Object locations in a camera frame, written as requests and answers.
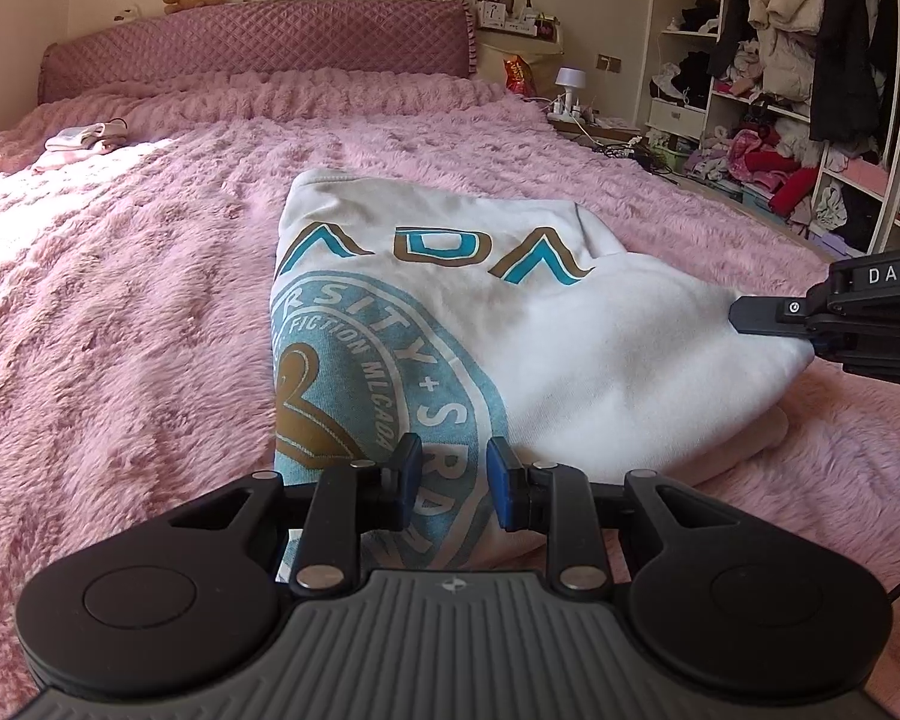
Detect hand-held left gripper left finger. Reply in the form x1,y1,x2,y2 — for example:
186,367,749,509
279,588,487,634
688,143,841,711
169,433,424,595

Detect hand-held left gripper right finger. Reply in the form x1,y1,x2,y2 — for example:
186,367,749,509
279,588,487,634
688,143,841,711
487,436,737,592

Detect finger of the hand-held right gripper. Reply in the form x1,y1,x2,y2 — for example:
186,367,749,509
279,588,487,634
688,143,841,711
729,291,827,340

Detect white printed sweatshirt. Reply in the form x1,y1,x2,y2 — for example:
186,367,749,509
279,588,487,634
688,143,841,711
268,168,815,572

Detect pile of assorted clothes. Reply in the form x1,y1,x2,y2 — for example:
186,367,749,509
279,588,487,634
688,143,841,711
649,37,875,235

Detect folded pink and white clothes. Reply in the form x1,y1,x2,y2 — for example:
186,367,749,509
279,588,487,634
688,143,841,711
43,118,130,156

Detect red garment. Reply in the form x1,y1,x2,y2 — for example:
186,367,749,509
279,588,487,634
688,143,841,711
766,163,821,217

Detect white open shelf unit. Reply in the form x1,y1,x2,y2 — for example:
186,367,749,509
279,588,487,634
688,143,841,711
636,0,900,257

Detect wooden nightstand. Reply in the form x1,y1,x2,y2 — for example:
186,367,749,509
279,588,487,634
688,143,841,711
546,106,647,145

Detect black hanging coat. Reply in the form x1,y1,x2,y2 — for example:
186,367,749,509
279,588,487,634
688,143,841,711
808,0,884,145

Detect white table lamp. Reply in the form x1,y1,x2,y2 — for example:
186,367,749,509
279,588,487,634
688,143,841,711
554,67,588,112

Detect beige puffy jacket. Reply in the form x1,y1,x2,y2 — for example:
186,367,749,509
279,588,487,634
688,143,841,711
745,0,827,100

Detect pink fluffy blanket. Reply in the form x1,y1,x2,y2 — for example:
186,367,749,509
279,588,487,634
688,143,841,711
0,66,900,720

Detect red snack bag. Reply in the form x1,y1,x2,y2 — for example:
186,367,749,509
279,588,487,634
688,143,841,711
503,54,536,98

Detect cream desktop organizer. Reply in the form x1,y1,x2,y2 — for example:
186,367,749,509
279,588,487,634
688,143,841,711
475,0,565,35

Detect purple quilted headboard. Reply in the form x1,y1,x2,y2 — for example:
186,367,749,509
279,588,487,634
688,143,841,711
39,0,478,106

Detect tangle of black cables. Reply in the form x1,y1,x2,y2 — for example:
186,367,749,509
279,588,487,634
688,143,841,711
591,131,677,172

